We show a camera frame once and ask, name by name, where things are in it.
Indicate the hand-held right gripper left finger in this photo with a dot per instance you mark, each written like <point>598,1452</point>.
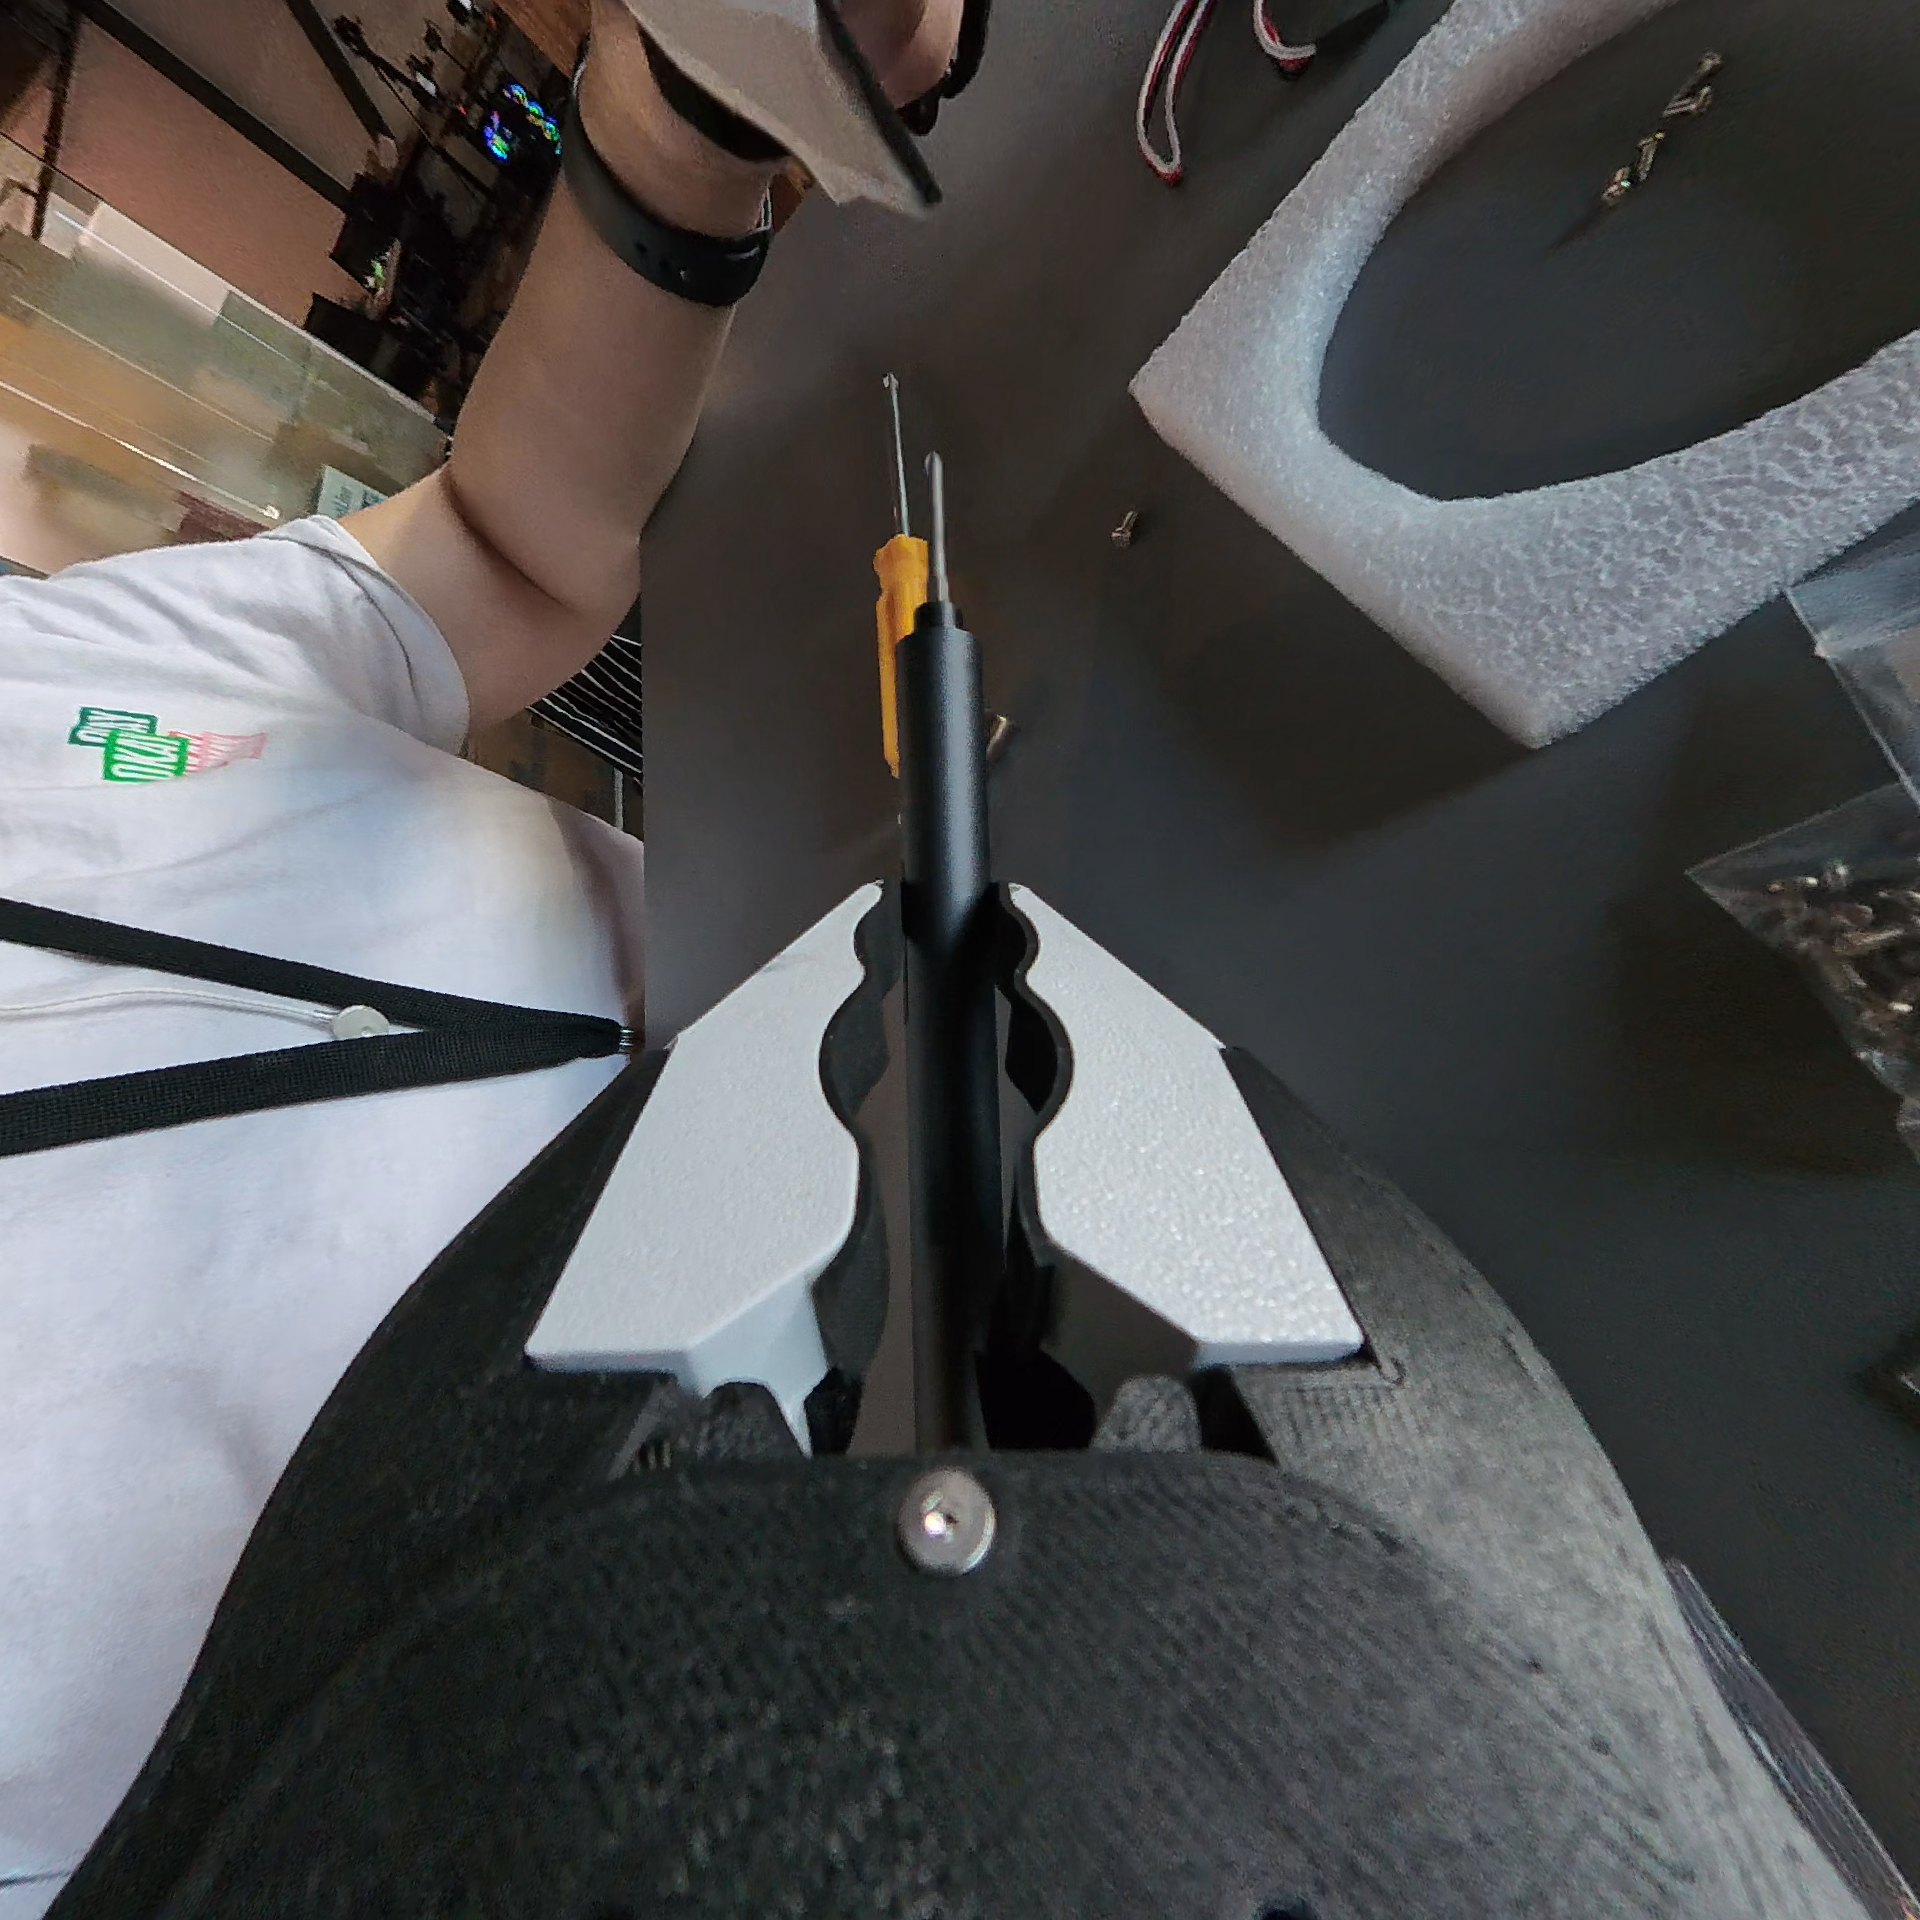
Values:
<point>706,1198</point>

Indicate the person's left hand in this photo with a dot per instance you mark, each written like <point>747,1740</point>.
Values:
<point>898,42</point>

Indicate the clear glass partition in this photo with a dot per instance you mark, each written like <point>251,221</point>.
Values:
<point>180,376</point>

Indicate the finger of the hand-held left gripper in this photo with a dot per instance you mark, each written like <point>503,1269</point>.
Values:
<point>765,75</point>

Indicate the black wristband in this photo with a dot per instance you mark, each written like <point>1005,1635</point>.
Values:
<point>661,255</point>

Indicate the white slatted rack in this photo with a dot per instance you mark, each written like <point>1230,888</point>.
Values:
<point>593,720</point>

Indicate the pile of clear screw bags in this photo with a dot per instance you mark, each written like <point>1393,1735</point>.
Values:
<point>1847,933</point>

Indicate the dark grey desk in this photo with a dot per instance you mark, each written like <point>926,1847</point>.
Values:
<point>1349,974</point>

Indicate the person in white shirt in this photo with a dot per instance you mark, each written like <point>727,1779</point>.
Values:
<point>302,1276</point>

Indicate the person's left forearm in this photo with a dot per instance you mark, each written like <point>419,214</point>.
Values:
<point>584,453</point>

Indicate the black screwdriver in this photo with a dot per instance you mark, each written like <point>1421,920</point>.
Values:
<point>949,781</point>

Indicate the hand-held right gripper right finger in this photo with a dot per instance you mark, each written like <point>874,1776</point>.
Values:
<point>1187,1198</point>

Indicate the white foam frame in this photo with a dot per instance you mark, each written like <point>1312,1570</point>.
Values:
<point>1574,598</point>

